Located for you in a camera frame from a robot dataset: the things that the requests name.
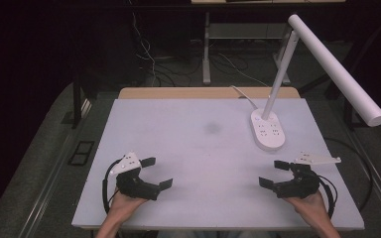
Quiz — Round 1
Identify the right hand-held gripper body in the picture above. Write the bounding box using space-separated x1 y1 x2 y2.
272 151 342 199

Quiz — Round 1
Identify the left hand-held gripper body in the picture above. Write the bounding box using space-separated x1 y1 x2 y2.
109 152 162 201

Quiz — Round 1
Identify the person's left hand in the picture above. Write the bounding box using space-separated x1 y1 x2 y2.
107 188 149 226

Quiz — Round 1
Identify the person's right hand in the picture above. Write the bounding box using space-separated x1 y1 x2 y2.
283 190 332 229

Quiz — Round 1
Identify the white desk lamp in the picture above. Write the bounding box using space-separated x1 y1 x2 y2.
249 13 381 153

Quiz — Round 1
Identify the black metal stand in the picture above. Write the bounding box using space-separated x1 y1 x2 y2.
70 80 84 131
342 97 370 131

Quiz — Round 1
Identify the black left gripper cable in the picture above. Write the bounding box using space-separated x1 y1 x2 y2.
101 158 124 215

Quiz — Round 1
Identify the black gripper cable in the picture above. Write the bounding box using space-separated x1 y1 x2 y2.
317 174 339 220
101 158 124 215

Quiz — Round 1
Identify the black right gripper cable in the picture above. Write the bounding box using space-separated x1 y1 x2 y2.
317 174 339 220

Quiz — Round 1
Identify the black floor frame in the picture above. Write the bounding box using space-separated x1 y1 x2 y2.
66 140 96 167

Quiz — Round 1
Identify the long black floor cable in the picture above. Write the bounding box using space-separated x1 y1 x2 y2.
322 136 374 213

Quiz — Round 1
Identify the white lamp cable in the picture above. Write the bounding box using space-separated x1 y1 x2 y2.
229 84 260 111

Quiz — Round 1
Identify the tangle of floor cables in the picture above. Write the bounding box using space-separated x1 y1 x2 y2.
127 0 269 88

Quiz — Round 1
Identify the grey metal desk frame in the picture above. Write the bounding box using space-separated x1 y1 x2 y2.
201 11 294 86

